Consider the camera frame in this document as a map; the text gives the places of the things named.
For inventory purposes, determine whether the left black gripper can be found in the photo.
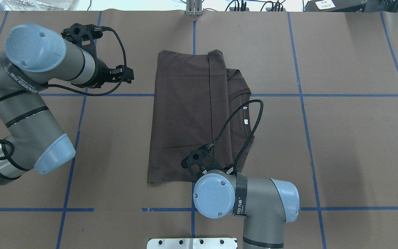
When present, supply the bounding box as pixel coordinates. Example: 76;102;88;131
91;61;134;87

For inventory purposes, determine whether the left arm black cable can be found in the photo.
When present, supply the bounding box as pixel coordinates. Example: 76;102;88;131
0;26;127;171

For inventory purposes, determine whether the white pedestal column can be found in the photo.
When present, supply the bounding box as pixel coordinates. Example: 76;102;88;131
146;238;238;249

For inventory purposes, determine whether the brown t-shirt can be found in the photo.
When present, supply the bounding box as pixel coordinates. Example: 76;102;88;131
147;49;251;184

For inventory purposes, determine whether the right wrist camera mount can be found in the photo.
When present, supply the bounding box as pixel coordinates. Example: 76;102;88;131
181;145;222;183

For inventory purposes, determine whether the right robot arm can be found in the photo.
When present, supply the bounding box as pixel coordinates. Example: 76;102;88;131
192;170;300;249

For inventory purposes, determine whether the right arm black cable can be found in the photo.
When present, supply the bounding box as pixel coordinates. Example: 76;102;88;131
205;100;264;174

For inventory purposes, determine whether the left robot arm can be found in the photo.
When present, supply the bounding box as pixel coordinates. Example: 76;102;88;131
0;23;134;186

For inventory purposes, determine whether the clear plastic bag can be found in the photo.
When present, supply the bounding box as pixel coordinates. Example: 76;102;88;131
0;0;79;11

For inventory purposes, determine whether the black box with label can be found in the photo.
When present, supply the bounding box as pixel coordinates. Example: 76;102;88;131
304;0;367;12

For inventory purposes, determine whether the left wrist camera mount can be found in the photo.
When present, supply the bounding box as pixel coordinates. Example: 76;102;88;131
60;23;103;54

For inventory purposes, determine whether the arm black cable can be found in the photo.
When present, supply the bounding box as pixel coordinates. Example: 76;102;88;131
0;26;127;171
205;100;264;174

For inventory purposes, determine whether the aluminium frame post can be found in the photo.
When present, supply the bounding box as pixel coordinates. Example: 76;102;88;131
183;0;203;16

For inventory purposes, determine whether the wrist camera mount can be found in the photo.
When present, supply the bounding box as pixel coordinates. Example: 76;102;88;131
181;145;222;183
60;23;103;54

